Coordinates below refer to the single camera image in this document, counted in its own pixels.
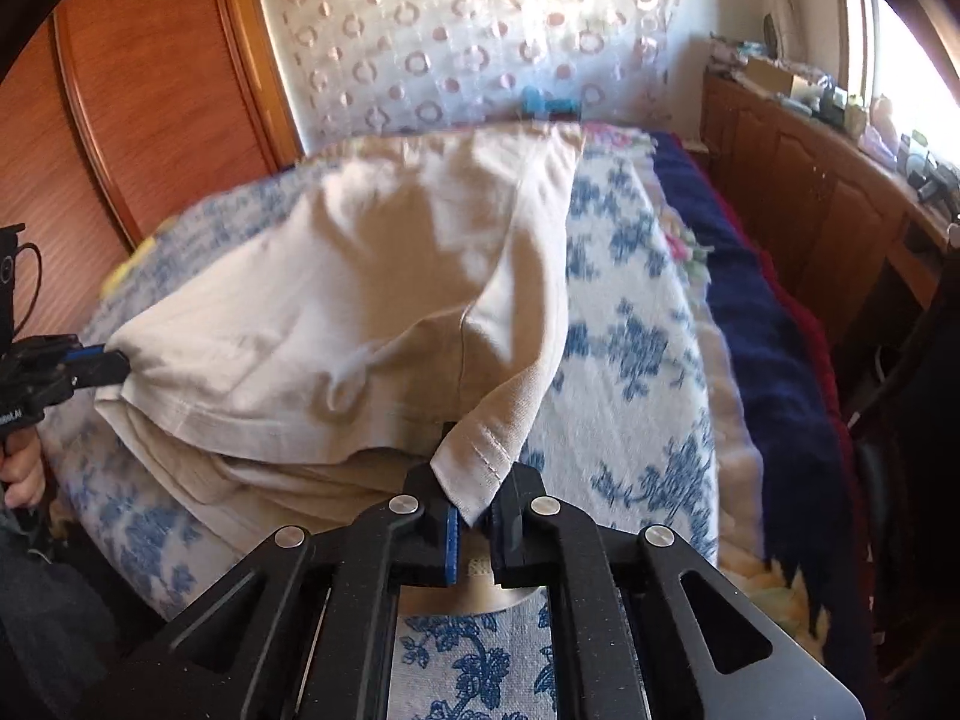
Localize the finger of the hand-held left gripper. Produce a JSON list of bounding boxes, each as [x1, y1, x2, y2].
[[45, 355, 131, 392], [30, 335, 107, 365]]

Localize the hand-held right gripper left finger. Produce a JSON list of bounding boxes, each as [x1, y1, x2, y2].
[[82, 463, 460, 720]]

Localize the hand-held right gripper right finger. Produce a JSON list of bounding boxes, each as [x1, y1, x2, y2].
[[490, 463, 865, 720]]

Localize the beige printed t-shirt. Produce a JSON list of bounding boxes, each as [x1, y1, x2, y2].
[[96, 122, 586, 527]]

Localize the person's left hand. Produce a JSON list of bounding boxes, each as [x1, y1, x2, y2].
[[0, 427, 47, 511]]

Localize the person's dark trousers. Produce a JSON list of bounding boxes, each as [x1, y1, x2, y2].
[[0, 506, 162, 720]]

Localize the blue floral towel blanket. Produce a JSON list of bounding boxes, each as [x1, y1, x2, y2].
[[37, 120, 721, 720]]

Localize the dark blue blanket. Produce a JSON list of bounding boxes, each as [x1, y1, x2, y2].
[[649, 129, 875, 683]]

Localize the blue tissue pack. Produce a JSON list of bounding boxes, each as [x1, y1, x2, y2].
[[523, 88, 580, 121]]

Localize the wooden cabinet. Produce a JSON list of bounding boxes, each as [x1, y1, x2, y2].
[[701, 67, 960, 361]]

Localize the circle patterned sheer curtain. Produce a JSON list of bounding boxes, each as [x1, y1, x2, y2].
[[247, 0, 695, 158]]

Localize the cardboard box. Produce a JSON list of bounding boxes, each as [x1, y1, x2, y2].
[[742, 56, 797, 95]]

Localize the pink plastic item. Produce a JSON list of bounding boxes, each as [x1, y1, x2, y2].
[[862, 94, 905, 158]]

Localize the window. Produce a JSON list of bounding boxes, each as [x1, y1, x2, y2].
[[836, 0, 960, 136]]

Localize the black cable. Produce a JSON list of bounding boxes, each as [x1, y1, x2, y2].
[[11, 241, 44, 323]]

